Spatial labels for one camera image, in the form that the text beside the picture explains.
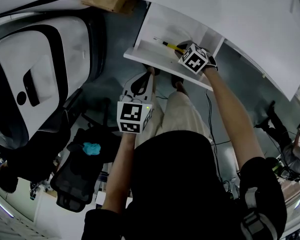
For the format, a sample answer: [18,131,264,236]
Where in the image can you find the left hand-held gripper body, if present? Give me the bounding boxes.
[116,93,155,135]

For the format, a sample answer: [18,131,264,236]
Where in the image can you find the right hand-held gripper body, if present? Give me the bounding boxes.
[176,40,219,75]

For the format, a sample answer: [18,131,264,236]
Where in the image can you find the yellow black screwdriver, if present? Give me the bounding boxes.
[153,36,187,54]

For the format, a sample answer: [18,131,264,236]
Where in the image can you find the white desk drawer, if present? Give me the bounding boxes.
[123,1,226,92]

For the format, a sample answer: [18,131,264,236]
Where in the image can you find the person's left forearm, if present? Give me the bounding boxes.
[100,131,137,216]

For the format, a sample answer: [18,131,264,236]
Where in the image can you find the person's right forearm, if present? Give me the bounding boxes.
[203,67,267,171]

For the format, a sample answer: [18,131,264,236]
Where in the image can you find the person's left black shoe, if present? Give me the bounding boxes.
[141,66,161,77]

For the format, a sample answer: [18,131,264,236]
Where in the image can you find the person's black shoe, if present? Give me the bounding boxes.
[141,66,161,77]
[170,73,185,89]

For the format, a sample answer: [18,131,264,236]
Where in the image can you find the person's right black shoe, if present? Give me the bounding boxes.
[170,73,185,89]

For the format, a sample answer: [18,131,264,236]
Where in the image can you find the person's beige shorts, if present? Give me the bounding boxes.
[133,90,213,150]

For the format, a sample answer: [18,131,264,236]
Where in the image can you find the blue cloth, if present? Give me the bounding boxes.
[81,141,102,157]

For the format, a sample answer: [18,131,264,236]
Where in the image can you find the white desk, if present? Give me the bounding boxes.
[140,0,300,102]

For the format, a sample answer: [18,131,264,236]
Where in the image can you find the person's black shirt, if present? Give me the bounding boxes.
[81,130,288,240]

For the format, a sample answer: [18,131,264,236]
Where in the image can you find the black office chair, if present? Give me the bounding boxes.
[49,96,122,214]

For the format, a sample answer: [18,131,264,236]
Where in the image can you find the black white shoulder strap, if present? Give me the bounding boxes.
[239,186,278,240]

